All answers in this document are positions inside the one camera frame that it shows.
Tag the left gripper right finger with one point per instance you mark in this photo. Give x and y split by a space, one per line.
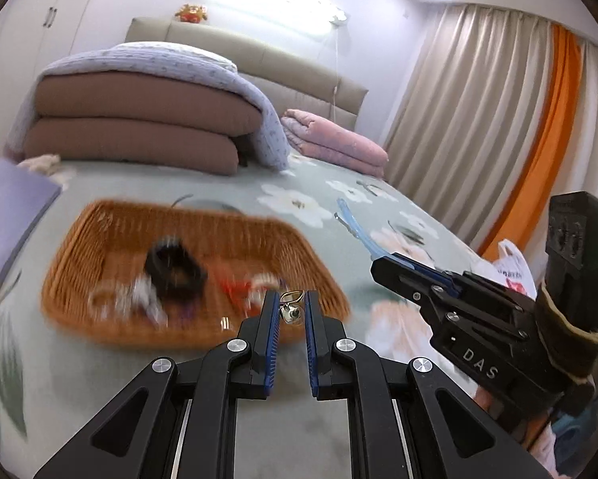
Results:
406 420

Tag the brown wicker basket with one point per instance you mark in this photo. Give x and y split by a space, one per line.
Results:
96 287

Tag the folded brown quilt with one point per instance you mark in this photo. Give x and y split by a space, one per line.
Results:
131 117

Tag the cream fluffy cloth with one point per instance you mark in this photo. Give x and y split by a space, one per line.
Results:
51 167

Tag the orange plush toy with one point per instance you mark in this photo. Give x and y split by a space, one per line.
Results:
192 13

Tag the beige padded headboard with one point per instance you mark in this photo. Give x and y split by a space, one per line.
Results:
289 81

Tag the white plastic bag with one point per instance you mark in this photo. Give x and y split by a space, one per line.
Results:
512 265

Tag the black scrunchie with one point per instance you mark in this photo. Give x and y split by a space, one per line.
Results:
174 273

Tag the right wall lamp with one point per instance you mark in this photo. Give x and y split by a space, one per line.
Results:
338 18

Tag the folded pink blanket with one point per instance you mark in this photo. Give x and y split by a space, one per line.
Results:
319 138

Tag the blue patterned blanket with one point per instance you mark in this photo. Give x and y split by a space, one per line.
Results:
168 61

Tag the floral green bedspread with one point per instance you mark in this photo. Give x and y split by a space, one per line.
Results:
64 351

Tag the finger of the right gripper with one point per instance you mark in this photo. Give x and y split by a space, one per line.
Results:
407 273

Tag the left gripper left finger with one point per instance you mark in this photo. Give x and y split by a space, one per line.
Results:
177 419

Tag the gold metal ring clasp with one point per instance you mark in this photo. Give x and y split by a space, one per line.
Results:
291 307

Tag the beige pleated curtain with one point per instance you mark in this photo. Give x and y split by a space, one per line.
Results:
470 114

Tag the white wardrobe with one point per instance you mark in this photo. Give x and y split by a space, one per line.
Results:
33 34

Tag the orange curtain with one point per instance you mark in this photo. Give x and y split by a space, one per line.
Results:
523 209

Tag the blue folder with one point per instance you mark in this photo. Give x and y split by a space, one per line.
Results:
24 198

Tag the light blue hair clip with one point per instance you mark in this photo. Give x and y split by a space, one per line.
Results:
345 217

